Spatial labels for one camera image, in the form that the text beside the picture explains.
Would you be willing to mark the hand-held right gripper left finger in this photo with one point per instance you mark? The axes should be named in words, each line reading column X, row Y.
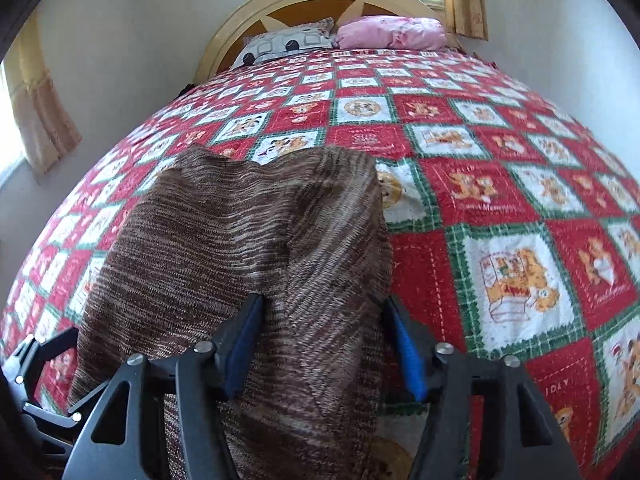
column 236, row 360

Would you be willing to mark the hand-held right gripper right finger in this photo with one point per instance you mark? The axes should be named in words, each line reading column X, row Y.
column 407, row 355

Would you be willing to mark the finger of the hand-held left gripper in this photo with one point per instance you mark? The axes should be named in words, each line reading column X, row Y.
column 55, row 417
column 35, row 355

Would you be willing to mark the red checkered printed blanket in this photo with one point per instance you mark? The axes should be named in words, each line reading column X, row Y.
column 500, row 170

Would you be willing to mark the small dark object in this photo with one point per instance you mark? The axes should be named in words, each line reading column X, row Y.
column 187, row 88

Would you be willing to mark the white pillow with black dots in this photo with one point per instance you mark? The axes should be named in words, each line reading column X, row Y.
column 280, row 42

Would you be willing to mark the pink pillow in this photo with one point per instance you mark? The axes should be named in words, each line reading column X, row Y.
column 390, row 32

